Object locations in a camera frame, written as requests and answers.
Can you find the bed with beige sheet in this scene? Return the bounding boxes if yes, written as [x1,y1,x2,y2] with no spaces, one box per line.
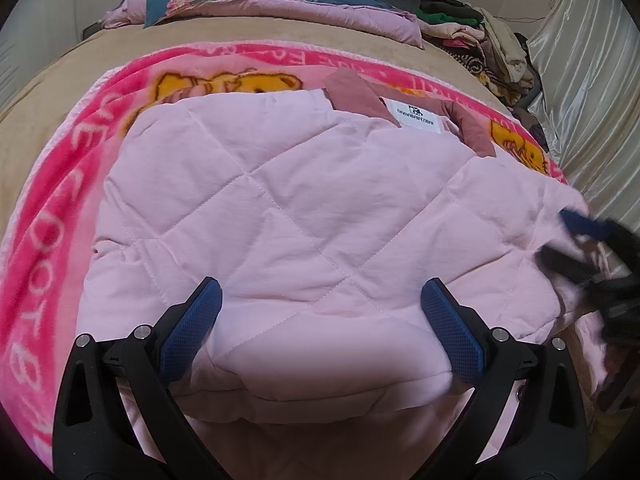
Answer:
[0,12,511,126]

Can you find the white wardrobe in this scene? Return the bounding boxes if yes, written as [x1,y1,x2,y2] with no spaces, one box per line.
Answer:
[0,0,96,111]

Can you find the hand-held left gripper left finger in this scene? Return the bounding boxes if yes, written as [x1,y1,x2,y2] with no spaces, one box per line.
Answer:
[52,276,223,480]

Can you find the shiny cream curtain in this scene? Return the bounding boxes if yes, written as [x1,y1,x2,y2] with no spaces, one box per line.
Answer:
[520,0,640,241]

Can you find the pile of assorted clothes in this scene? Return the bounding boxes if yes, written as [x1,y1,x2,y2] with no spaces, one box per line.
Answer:
[419,0,551,156]

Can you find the pink printed blanket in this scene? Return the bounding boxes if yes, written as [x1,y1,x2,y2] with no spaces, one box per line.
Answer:
[0,40,571,471]

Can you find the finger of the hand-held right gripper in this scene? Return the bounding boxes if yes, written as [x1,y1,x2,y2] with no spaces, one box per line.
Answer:
[536,244,598,288]
[559,208,608,241]

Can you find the pink quilted jacket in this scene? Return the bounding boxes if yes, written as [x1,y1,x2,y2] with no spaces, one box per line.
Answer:
[80,69,621,480]

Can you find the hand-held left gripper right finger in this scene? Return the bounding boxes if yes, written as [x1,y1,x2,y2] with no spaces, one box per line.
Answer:
[420,278,588,480]

